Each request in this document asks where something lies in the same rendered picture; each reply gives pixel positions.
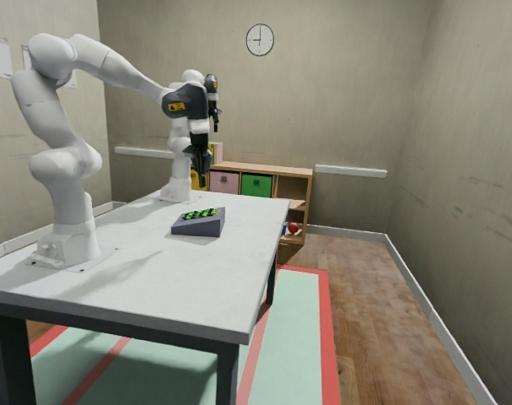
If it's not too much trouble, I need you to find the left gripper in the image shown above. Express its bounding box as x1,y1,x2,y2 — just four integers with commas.
207,100,219,132

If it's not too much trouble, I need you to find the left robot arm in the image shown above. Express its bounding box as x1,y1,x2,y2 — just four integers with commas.
156,70,219,203

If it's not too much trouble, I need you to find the grey switch panel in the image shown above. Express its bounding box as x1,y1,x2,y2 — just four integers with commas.
170,207,225,237

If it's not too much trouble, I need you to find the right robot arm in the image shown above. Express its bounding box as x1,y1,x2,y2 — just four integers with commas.
10,33,210,267

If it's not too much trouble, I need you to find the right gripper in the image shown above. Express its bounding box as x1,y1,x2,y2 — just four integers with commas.
190,131,213,188

